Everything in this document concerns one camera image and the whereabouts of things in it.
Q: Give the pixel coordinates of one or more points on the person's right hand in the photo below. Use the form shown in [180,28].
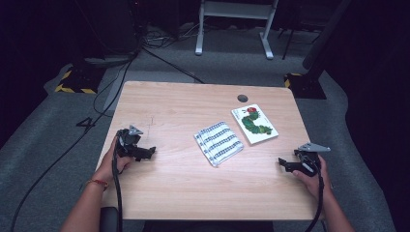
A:
[314,185]

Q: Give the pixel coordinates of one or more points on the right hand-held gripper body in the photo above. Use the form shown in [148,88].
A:
[309,158]

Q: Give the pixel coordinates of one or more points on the black yellow-striped stand base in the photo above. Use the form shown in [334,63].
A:
[306,86]
[80,79]

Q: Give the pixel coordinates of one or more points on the white caterpillar picture book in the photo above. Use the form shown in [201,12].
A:
[254,124]

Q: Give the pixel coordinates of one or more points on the black chair armrest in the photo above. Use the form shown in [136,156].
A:
[109,220]

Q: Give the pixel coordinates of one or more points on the person's left hand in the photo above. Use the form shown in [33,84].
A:
[111,166]

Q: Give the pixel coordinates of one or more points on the white grey-striped waffle cloth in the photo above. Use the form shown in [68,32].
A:
[219,143]

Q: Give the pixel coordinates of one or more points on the black slanted stand pole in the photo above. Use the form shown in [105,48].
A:
[325,35]

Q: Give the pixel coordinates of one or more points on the white metal stand frame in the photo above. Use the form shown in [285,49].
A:
[235,10]

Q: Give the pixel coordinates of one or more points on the black tripod stand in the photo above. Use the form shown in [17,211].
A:
[290,42]

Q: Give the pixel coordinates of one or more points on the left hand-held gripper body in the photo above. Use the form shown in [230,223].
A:
[129,140]

